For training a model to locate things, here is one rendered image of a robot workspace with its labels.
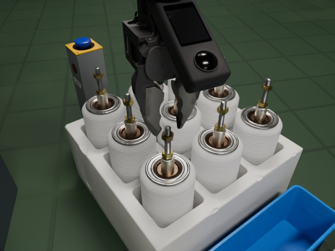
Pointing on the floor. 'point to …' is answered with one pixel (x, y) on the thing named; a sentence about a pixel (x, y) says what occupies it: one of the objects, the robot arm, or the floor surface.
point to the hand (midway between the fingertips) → (169, 127)
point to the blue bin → (284, 225)
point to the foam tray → (123, 218)
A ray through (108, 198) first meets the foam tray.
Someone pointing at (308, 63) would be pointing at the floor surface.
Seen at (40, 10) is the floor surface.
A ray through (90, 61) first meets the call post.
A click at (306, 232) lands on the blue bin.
